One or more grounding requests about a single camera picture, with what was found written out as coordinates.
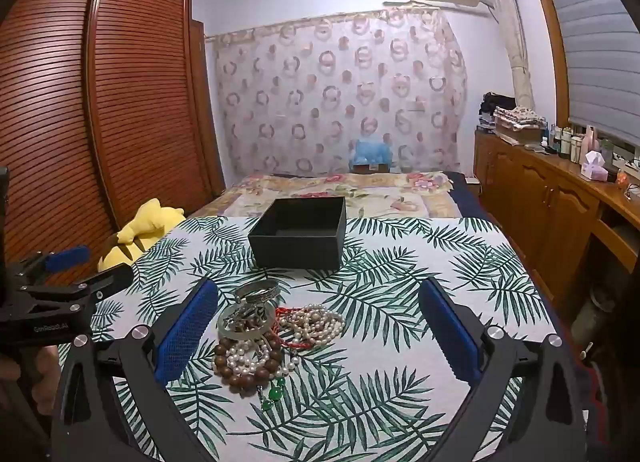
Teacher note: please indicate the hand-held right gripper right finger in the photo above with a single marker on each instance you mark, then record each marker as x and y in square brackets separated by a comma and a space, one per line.
[450, 337]

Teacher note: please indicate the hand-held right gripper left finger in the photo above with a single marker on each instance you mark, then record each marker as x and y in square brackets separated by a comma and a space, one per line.
[184, 337]

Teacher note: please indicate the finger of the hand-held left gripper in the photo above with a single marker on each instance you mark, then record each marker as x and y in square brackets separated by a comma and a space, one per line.
[112, 276]
[65, 258]

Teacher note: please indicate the silver bangle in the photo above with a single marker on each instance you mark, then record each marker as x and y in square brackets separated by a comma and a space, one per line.
[260, 291]

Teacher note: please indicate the black cardboard box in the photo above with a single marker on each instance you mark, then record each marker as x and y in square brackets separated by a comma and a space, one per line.
[295, 252]

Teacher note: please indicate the person's left hand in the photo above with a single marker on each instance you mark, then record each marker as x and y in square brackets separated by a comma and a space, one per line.
[44, 377]

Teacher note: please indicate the yellow plush toy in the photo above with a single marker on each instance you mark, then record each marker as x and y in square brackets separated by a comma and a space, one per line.
[145, 227]

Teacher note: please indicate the small white pearl strand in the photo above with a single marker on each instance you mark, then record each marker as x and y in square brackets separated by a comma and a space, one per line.
[240, 358]

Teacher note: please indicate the green leaf print cloth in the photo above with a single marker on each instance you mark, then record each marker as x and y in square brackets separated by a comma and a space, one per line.
[400, 392]

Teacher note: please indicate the green jade pendant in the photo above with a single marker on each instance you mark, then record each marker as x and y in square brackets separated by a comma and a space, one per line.
[273, 395]

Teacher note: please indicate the dark blue bed sheet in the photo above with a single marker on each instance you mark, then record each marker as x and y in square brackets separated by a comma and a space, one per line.
[462, 192]

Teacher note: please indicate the floral bedspread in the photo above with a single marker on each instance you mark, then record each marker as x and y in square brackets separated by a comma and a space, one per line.
[380, 202]

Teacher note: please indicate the wooden sideboard cabinet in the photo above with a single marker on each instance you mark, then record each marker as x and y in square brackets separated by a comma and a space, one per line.
[540, 202]

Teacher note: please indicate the brown slatted wooden wardrobe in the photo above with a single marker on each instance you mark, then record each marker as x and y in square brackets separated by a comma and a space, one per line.
[140, 106]

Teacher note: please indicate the person's dark clothing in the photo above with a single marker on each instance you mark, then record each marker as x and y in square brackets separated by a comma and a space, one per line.
[615, 407]

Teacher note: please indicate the pink tissue box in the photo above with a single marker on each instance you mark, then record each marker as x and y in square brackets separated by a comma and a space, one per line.
[594, 169]

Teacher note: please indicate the row of cosmetic bottles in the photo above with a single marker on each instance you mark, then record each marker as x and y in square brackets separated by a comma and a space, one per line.
[567, 141]

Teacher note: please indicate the floral folded cloth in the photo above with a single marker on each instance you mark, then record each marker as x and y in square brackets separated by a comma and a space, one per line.
[520, 115]

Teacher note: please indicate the stack of dark clothes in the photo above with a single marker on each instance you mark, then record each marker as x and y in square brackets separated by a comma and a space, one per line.
[492, 106]

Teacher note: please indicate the beige tied drape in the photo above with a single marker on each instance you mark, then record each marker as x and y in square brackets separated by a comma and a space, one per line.
[515, 41]

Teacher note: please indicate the grey window blind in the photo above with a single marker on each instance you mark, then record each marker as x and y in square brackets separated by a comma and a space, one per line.
[600, 51]

